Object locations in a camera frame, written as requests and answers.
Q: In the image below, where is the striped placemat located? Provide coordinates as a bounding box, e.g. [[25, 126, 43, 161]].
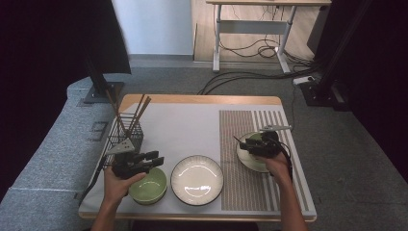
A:
[[218, 110, 311, 213]]

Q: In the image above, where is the light grey table mat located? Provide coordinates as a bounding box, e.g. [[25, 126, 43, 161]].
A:
[[79, 102, 318, 222]]

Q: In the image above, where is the white power strip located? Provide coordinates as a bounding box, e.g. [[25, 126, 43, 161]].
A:
[[292, 75, 317, 86]]

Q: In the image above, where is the black floor cable bundle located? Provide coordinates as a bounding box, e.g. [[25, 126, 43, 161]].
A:
[[196, 67, 321, 96]]

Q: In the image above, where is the person's right hand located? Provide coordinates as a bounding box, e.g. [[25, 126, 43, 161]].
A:
[[256, 152, 292, 187]]

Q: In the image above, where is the black wire basket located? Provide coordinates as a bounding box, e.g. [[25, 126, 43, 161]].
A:
[[99, 113, 144, 171]]

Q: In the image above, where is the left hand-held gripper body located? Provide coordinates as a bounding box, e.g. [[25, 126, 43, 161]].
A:
[[105, 138, 150, 181]]

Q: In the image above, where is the desk with cables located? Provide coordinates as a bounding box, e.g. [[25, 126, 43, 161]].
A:
[[205, 0, 332, 75]]

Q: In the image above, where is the person's dark clothing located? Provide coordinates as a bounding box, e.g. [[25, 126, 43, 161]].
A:
[[131, 220, 261, 231]]

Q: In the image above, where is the black cable tangle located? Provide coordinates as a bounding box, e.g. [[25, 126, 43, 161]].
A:
[[218, 38, 314, 62]]

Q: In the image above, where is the hand-held gripper cable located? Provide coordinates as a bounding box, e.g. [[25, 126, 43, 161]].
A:
[[78, 153, 112, 206], [268, 138, 294, 184]]

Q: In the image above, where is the floor outlet cover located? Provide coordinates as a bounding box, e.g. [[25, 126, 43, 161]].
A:
[[87, 120, 110, 142]]

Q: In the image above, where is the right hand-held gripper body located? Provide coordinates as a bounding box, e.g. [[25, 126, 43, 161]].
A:
[[253, 124, 293, 159]]

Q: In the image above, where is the black metal stand with base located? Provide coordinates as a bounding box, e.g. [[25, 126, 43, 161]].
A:
[[299, 0, 374, 113], [84, 54, 126, 105]]

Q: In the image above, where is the right hand-held gripper cable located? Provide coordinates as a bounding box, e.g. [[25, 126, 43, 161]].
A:
[[268, 138, 294, 184]]

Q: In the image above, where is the thin black floor cable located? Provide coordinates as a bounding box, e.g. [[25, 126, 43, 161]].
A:
[[289, 84, 297, 129]]

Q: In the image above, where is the left hand-held gripper cable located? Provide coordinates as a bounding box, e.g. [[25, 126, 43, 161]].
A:
[[78, 153, 112, 206]]

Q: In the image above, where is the white plate with dark rim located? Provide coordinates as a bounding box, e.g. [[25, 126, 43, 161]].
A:
[[236, 132, 273, 174], [169, 154, 225, 207]]

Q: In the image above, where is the person's left hand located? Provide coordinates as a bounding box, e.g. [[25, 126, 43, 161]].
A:
[[103, 167, 147, 206]]

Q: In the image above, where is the black curtain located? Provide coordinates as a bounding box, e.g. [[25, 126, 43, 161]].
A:
[[306, 0, 408, 181], [0, 0, 133, 201]]

